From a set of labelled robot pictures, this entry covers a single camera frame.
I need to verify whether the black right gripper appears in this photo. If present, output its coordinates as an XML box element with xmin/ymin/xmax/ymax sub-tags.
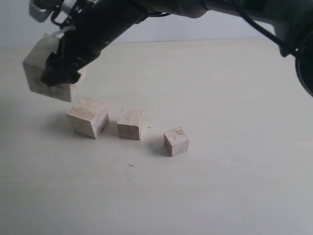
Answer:
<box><xmin>41</xmin><ymin>14</ymin><xmax>117</xmax><ymax>87</ymax></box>

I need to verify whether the second largest wooden cube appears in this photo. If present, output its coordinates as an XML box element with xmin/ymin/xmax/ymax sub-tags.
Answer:
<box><xmin>67</xmin><ymin>97</ymin><xmax>110</xmax><ymax>139</ymax></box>

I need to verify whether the smallest wooden cube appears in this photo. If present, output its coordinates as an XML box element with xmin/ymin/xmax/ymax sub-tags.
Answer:
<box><xmin>163</xmin><ymin>127</ymin><xmax>190</xmax><ymax>157</ymax></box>

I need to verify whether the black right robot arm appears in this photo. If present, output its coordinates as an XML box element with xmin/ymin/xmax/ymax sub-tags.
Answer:
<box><xmin>29</xmin><ymin>0</ymin><xmax>313</xmax><ymax>94</ymax></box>

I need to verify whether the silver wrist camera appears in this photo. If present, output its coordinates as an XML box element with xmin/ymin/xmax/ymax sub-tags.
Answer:
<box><xmin>28</xmin><ymin>0</ymin><xmax>74</xmax><ymax>23</ymax></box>

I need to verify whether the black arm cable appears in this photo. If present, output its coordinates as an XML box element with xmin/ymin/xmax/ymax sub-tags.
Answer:
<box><xmin>234</xmin><ymin>0</ymin><xmax>301</xmax><ymax>58</ymax></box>

